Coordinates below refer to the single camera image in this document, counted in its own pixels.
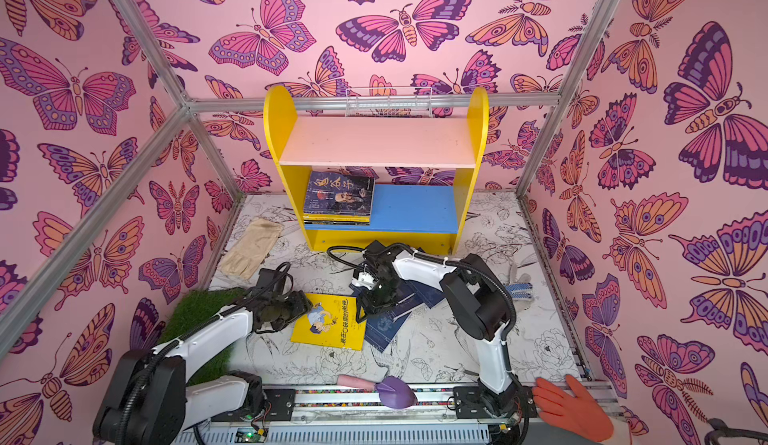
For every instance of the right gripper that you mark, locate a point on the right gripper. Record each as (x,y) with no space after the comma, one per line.
(365,292)

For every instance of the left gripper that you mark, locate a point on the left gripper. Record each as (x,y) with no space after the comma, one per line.
(301,305)

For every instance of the navy blue book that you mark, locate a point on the navy blue book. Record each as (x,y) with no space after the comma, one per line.
(428,295)
(407,299)
(382,329)

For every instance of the yellow cartoon book bottom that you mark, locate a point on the yellow cartoon book bottom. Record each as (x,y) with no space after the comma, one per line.
(330,322)

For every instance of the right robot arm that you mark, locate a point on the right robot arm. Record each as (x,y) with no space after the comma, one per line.
(481,306)

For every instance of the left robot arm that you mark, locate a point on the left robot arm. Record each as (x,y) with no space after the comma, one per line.
(150,399)

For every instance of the purple pink trowel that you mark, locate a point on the purple pink trowel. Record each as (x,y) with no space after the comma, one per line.
(384,390)

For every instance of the green circuit board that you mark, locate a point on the green circuit board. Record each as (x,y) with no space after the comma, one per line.
(250,436)

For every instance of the blue white work glove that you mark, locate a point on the blue white work glove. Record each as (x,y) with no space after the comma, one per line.
(521,292)

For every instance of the orange rubber glove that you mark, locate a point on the orange rubber glove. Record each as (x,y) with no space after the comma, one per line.
(577,411)

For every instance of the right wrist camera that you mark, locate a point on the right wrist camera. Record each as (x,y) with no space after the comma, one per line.
(363,279)

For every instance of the aluminium mounting rail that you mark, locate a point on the aluminium mounting rail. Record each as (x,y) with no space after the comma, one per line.
(316,403)

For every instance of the white slotted cable duct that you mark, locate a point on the white slotted cable duct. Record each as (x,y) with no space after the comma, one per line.
(368,434)

